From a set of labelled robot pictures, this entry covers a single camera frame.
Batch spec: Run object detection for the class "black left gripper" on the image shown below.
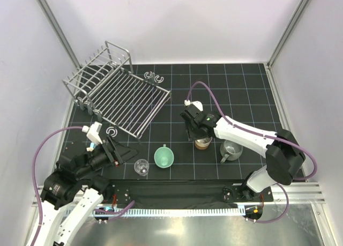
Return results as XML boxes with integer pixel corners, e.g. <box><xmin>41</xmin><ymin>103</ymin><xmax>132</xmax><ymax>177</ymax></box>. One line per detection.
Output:
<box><xmin>76</xmin><ymin>134</ymin><xmax>139</xmax><ymax>178</ymax></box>

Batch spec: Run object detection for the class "cream cup with cork band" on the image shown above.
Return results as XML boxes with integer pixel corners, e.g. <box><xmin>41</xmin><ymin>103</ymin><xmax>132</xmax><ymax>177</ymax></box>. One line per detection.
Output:
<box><xmin>195</xmin><ymin>138</ymin><xmax>212</xmax><ymax>150</ymax></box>

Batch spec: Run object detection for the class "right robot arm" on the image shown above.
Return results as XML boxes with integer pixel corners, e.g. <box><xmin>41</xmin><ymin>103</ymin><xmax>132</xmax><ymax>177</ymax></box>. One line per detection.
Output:
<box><xmin>180</xmin><ymin>105</ymin><xmax>305</xmax><ymax>201</ymax></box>

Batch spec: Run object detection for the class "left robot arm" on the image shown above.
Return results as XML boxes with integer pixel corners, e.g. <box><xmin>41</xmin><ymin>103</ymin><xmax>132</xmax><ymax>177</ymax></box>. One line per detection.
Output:
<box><xmin>27</xmin><ymin>137</ymin><xmax>138</xmax><ymax>245</ymax></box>

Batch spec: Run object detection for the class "grey rack hook front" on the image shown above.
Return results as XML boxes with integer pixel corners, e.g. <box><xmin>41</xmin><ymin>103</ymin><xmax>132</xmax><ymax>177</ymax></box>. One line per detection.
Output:
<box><xmin>106</xmin><ymin>126</ymin><xmax>118</xmax><ymax>138</ymax></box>

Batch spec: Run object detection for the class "grey rack hook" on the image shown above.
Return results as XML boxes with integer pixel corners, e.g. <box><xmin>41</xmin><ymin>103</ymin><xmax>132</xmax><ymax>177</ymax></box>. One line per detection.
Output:
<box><xmin>144</xmin><ymin>71</ymin><xmax>164</xmax><ymax>85</ymax></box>
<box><xmin>106</xmin><ymin>126</ymin><xmax>118</xmax><ymax>138</ymax></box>

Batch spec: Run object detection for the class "grey metal dish rack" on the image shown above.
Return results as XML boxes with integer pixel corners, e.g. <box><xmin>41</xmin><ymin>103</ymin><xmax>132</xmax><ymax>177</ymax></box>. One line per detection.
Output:
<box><xmin>62</xmin><ymin>41</ymin><xmax>172</xmax><ymax>140</ymax></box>

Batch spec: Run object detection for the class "grey rack hook back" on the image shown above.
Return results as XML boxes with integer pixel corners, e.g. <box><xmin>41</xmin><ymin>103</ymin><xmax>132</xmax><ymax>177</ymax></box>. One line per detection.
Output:
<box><xmin>144</xmin><ymin>71</ymin><xmax>164</xmax><ymax>85</ymax></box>

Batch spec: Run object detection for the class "small clear glass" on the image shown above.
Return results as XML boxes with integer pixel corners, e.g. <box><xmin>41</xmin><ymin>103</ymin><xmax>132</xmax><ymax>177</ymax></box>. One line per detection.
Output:
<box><xmin>134</xmin><ymin>159</ymin><xmax>150</xmax><ymax>176</ymax></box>

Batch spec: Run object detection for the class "mint green mug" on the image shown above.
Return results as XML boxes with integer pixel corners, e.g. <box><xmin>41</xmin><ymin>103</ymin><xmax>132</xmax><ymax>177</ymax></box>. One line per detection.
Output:
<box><xmin>154</xmin><ymin>144</ymin><xmax>174</xmax><ymax>169</ymax></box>

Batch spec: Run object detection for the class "grey ceramic mug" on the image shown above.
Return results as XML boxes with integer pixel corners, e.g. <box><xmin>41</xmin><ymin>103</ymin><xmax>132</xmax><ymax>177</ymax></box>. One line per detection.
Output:
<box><xmin>220</xmin><ymin>140</ymin><xmax>243</xmax><ymax>163</ymax></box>

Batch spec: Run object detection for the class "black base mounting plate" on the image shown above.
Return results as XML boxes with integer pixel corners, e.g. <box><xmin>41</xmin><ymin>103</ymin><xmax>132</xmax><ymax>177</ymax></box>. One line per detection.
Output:
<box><xmin>101</xmin><ymin>180</ymin><xmax>273</xmax><ymax>210</ymax></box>

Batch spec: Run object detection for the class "black grid mat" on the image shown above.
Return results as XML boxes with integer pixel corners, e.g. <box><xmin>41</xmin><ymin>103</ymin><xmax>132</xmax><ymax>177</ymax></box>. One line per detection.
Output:
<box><xmin>49</xmin><ymin>63</ymin><xmax>307</xmax><ymax>181</ymax></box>

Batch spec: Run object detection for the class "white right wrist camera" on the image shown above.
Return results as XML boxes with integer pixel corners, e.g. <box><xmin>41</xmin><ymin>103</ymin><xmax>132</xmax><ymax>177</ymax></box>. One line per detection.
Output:
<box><xmin>184</xmin><ymin>100</ymin><xmax>203</xmax><ymax>111</ymax></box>

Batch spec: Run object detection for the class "white slotted cable duct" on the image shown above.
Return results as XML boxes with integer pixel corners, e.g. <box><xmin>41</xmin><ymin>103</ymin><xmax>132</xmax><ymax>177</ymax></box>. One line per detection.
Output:
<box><xmin>64</xmin><ymin>206</ymin><xmax>246</xmax><ymax>218</ymax></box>

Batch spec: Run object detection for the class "aluminium frame post left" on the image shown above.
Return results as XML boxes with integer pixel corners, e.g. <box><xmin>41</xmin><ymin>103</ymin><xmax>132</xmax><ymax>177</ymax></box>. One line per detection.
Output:
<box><xmin>36</xmin><ymin>0</ymin><xmax>81</xmax><ymax>68</ymax></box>

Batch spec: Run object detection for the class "aluminium frame post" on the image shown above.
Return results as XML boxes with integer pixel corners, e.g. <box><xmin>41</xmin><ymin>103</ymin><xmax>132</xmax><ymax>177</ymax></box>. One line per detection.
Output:
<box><xmin>36</xmin><ymin>0</ymin><xmax>81</xmax><ymax>68</ymax></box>
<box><xmin>267</xmin><ymin>0</ymin><xmax>312</xmax><ymax>69</ymax></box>

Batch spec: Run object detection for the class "aluminium frame post right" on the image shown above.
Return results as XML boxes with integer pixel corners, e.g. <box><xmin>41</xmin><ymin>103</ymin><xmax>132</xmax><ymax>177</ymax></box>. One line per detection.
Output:
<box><xmin>267</xmin><ymin>0</ymin><xmax>312</xmax><ymax>69</ymax></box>

